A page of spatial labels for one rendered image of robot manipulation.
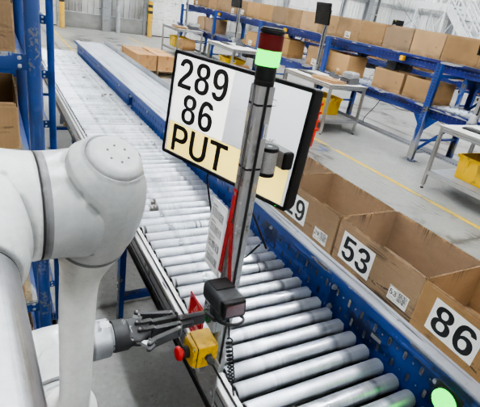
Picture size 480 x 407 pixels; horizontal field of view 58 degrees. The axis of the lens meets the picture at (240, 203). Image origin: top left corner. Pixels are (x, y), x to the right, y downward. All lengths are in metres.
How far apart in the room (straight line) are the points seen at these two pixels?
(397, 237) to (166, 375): 1.28
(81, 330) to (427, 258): 1.31
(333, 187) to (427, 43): 5.38
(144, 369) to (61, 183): 1.88
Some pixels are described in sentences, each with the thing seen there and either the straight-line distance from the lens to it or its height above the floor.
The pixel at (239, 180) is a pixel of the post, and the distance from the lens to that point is 0.99.
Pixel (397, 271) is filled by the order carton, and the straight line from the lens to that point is 1.47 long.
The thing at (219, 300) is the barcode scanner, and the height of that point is 1.08.
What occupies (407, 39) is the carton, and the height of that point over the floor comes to 1.56.
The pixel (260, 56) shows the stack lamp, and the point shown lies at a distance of 0.91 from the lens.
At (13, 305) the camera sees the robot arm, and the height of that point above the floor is 1.44.
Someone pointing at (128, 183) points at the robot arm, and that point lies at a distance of 0.51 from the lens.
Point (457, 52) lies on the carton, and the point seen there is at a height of 1.53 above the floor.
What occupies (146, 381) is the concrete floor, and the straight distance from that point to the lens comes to 2.28.
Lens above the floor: 1.70
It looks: 25 degrees down
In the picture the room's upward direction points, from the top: 10 degrees clockwise
